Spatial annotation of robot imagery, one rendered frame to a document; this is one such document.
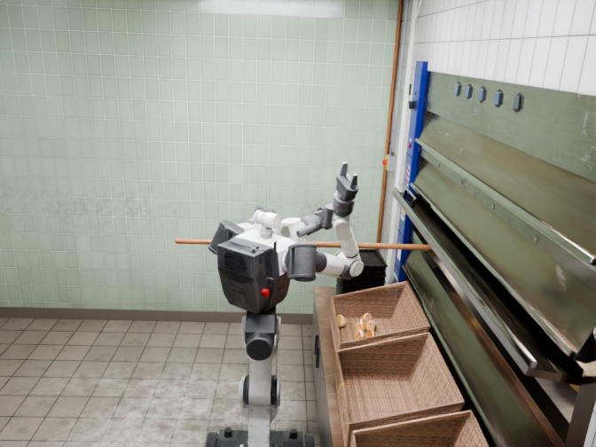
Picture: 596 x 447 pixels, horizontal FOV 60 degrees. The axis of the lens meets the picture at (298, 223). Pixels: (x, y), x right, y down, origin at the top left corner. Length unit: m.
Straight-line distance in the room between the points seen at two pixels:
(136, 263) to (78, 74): 1.48
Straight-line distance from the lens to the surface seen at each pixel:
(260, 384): 2.54
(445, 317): 2.59
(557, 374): 1.57
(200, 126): 3.92
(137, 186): 4.12
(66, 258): 4.50
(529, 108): 1.88
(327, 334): 3.15
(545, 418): 1.79
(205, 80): 3.88
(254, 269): 2.08
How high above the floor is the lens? 2.18
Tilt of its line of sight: 19 degrees down
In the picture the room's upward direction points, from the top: 2 degrees clockwise
